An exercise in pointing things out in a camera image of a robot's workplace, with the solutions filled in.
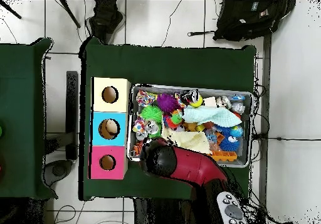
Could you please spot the crushed black can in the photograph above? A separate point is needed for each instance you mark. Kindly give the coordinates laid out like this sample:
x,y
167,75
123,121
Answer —
x,y
188,96

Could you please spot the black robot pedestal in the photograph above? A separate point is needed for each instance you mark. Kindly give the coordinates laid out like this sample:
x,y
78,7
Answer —
x,y
160,211

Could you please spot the cream cloth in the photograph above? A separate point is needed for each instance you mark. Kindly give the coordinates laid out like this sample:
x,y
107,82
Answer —
x,y
193,140

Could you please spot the mint green cloth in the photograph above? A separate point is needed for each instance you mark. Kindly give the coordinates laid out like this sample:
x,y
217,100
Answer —
x,y
213,116

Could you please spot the black standing panel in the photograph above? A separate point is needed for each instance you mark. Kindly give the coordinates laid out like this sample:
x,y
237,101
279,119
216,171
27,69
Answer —
x,y
72,114

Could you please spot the dark green table cloth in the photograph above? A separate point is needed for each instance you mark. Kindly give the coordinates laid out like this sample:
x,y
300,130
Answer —
x,y
175,66
20,108

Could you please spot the blue fuzzy toy with eyes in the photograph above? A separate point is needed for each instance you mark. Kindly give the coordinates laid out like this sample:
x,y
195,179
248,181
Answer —
x,y
229,145

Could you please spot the purple spiky rubber ball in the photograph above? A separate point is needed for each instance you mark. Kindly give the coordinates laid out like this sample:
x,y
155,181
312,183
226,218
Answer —
x,y
166,103

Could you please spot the orange plastic tray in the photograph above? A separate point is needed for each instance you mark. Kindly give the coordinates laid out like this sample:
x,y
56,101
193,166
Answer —
x,y
225,156

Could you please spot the black backpack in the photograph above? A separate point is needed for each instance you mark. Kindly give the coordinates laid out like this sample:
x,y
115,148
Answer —
x,y
250,20

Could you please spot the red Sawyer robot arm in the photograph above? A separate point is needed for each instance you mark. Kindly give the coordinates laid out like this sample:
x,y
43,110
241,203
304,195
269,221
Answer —
x,y
193,165

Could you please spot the wooden box with three holes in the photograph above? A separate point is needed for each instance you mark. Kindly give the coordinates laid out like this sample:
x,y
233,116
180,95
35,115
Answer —
x,y
110,108

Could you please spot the green spiky rubber ball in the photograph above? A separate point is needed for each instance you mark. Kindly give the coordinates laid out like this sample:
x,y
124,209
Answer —
x,y
151,113

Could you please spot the grey stand foot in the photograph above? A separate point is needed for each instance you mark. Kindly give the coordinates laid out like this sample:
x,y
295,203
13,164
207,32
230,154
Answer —
x,y
59,170

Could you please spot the clear mesh bin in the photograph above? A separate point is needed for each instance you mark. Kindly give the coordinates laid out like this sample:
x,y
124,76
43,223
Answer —
x,y
240,162

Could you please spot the black tripod leg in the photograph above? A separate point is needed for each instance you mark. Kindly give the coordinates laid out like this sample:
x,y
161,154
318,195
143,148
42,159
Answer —
x,y
11,11
71,15

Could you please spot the orange striped tiger plush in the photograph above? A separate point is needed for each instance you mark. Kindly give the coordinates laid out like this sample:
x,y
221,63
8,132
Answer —
x,y
138,148

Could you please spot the person's foot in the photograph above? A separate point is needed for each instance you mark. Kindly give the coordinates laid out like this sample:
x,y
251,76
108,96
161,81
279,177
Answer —
x,y
106,18

